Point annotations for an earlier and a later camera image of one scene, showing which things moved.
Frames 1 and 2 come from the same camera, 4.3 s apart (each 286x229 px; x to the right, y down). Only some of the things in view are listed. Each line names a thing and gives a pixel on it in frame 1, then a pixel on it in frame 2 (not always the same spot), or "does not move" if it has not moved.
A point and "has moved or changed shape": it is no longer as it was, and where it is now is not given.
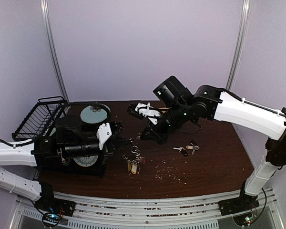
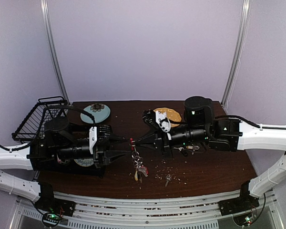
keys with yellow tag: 193,147 does not move
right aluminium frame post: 245,11 does not move
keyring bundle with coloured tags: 134,161 has moved or changed shape
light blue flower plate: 95,114 does not move
